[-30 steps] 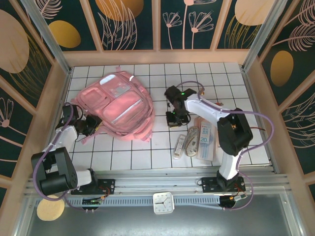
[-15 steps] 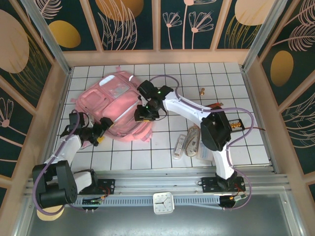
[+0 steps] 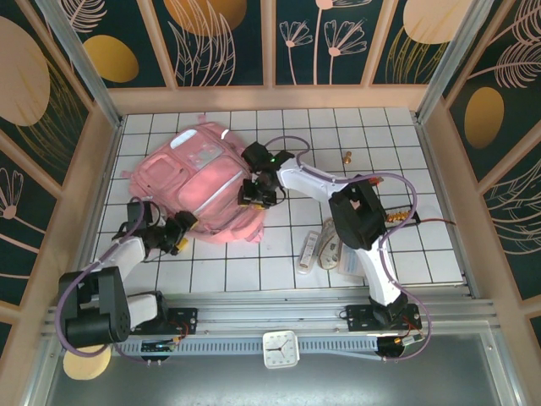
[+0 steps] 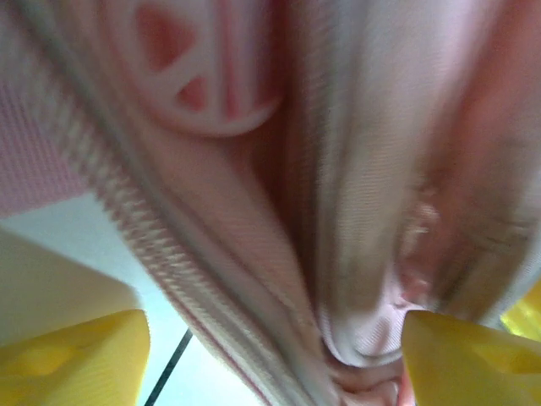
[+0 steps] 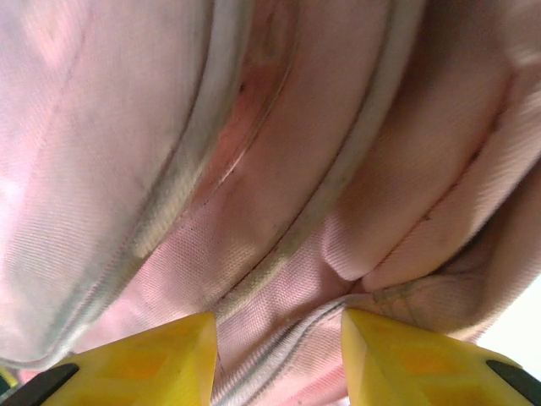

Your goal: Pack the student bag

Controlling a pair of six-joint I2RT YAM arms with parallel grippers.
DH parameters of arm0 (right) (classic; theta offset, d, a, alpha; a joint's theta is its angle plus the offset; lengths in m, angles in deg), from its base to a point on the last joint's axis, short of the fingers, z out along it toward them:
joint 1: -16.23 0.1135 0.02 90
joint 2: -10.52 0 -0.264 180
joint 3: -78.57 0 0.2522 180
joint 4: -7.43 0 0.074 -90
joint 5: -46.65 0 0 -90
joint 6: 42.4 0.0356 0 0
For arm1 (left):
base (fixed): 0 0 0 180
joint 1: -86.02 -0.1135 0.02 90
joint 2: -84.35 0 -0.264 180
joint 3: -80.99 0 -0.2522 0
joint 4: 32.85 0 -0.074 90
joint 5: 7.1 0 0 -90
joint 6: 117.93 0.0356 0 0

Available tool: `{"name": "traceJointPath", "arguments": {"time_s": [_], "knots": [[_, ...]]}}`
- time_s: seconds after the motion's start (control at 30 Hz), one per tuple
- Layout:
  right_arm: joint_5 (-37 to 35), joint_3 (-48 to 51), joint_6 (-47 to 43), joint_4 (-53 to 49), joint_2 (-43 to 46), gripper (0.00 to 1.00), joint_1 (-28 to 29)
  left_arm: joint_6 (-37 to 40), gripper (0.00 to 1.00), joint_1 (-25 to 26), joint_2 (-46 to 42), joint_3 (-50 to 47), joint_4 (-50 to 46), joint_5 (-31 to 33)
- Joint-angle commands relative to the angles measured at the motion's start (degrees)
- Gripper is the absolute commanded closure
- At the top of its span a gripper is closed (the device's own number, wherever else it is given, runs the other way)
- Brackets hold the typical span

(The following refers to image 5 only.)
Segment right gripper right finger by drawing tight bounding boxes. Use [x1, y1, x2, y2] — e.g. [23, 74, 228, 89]
[340, 307, 541, 406]

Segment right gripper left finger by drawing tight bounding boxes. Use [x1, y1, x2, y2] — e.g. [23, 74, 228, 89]
[0, 311, 219, 406]

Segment pink backpack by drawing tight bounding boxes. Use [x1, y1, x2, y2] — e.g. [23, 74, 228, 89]
[0, 0, 541, 406]

